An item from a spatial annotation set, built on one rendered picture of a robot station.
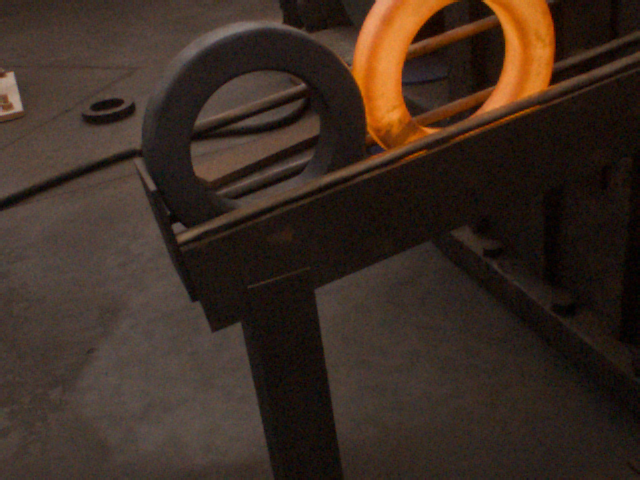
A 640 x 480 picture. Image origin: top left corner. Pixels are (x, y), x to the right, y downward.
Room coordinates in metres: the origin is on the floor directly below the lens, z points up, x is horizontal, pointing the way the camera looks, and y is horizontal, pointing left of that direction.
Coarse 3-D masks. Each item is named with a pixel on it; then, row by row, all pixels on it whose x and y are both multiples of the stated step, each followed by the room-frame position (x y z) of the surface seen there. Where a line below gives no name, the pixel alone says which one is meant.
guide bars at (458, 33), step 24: (552, 0) 0.77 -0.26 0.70; (576, 0) 0.78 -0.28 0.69; (480, 24) 0.74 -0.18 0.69; (576, 24) 0.78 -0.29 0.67; (408, 48) 0.72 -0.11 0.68; (432, 48) 0.73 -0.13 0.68; (576, 48) 0.78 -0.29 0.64; (600, 48) 0.76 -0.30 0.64; (624, 48) 0.77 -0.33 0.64; (552, 72) 0.74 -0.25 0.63; (576, 72) 0.76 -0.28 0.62; (288, 96) 0.68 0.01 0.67; (480, 96) 0.72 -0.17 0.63; (216, 120) 0.66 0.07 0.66; (240, 120) 0.67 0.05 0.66; (432, 120) 0.70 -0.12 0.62; (288, 168) 0.66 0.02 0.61; (240, 192) 0.64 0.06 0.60; (168, 216) 0.62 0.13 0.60
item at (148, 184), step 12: (144, 168) 0.60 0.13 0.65; (144, 180) 0.58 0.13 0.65; (156, 192) 0.56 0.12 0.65; (156, 204) 0.56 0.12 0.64; (156, 216) 0.60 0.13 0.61; (168, 228) 0.56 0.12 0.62; (168, 240) 0.56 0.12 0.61; (180, 252) 0.56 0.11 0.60; (180, 264) 0.56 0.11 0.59; (180, 276) 0.58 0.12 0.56; (192, 288) 0.56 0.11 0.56; (192, 300) 0.56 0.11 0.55
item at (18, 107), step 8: (0, 72) 3.28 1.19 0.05; (0, 80) 3.24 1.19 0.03; (8, 80) 3.22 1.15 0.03; (0, 88) 3.13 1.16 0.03; (8, 88) 3.11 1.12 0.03; (16, 88) 3.09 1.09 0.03; (0, 96) 3.02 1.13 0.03; (8, 96) 3.00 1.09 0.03; (16, 96) 2.99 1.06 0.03; (0, 104) 2.83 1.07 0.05; (8, 104) 2.83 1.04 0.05; (16, 104) 2.89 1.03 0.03; (0, 112) 2.82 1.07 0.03; (8, 112) 2.80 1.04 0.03; (16, 112) 2.80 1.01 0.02; (0, 120) 2.78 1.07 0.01
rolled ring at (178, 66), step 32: (224, 32) 0.61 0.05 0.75; (256, 32) 0.61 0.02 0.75; (288, 32) 0.62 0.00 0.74; (192, 64) 0.59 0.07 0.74; (224, 64) 0.60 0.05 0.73; (256, 64) 0.61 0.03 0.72; (288, 64) 0.61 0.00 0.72; (320, 64) 0.62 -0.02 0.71; (160, 96) 0.59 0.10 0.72; (192, 96) 0.59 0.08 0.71; (320, 96) 0.62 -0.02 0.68; (352, 96) 0.63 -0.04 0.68; (160, 128) 0.58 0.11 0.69; (192, 128) 0.59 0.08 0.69; (320, 128) 0.65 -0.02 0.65; (352, 128) 0.63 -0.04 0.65; (160, 160) 0.58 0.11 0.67; (320, 160) 0.63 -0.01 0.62; (352, 160) 0.63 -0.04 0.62; (160, 192) 0.58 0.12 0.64; (192, 192) 0.58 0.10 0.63; (320, 192) 0.62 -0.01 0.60; (192, 224) 0.58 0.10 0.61
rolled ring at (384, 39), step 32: (384, 0) 0.66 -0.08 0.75; (416, 0) 0.65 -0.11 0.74; (448, 0) 0.66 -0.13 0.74; (512, 0) 0.68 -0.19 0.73; (544, 0) 0.69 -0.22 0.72; (384, 32) 0.64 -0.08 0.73; (416, 32) 0.65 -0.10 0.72; (512, 32) 0.69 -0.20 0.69; (544, 32) 0.69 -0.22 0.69; (352, 64) 0.66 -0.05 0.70; (384, 64) 0.64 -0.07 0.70; (512, 64) 0.69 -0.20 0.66; (544, 64) 0.69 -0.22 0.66; (384, 96) 0.64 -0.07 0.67; (512, 96) 0.68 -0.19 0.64; (384, 128) 0.63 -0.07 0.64; (416, 128) 0.64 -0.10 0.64; (480, 128) 0.67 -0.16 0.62
